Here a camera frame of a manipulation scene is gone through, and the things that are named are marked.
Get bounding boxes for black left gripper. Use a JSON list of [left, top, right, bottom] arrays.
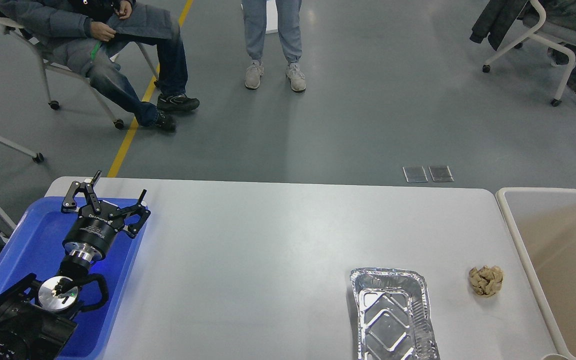
[[61, 170, 152, 262]]

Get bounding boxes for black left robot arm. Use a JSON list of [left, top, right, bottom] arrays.
[[0, 172, 151, 360]]

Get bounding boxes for seated person in grey coat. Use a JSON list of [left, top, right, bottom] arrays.
[[0, 0, 200, 133]]

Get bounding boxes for white chair under left person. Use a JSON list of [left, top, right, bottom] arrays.
[[0, 17, 161, 130]]

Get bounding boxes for white board on floor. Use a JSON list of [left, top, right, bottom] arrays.
[[265, 0, 279, 34]]

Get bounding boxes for standing person in grey sweatpants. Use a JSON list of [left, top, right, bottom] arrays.
[[241, 0, 307, 92]]

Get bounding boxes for aluminium foil tray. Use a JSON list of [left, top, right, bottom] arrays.
[[349, 268, 441, 360]]

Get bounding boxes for left metal floor plate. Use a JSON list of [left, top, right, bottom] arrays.
[[402, 165, 429, 183]]

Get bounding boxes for metal floor plate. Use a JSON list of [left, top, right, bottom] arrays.
[[429, 165, 455, 183], [402, 165, 429, 183]]

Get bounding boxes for right metal floor plate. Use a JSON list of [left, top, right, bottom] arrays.
[[429, 165, 455, 183]]

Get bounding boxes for crumpled brown paper ball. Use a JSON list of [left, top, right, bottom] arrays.
[[468, 265, 504, 297]]

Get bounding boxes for dark jacket on chair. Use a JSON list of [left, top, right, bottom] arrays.
[[470, 0, 528, 51]]

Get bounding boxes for beige plastic bin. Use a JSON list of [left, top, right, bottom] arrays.
[[496, 187, 576, 360]]

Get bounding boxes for white chair at right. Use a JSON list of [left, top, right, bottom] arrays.
[[482, 0, 576, 107]]

